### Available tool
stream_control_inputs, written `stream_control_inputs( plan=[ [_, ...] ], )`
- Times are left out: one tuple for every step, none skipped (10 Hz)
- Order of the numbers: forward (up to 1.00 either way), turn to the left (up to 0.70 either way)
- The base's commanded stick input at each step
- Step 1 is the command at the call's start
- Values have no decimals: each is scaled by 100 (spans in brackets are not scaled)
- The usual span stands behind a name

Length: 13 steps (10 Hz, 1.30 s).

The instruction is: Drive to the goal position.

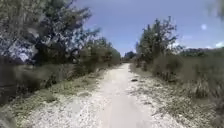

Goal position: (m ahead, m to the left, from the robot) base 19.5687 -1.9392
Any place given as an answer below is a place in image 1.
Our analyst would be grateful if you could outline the distant trees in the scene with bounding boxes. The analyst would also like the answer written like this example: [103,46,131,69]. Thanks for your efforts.
[121,50,138,63]

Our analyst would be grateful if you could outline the pale gravel path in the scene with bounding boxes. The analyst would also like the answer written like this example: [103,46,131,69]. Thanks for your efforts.
[19,62,188,128]

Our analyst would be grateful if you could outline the green tree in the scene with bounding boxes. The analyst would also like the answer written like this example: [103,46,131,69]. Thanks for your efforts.
[134,15,183,66]

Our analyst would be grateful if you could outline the row of trees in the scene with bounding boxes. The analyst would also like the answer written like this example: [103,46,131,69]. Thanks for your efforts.
[0,0,122,68]

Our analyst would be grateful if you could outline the dry grass verge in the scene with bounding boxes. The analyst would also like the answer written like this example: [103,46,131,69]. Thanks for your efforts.
[0,65,113,128]
[128,63,224,128]

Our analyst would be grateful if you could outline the dry scrub bushes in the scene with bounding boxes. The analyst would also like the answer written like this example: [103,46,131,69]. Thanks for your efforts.
[0,61,101,101]
[146,48,224,101]

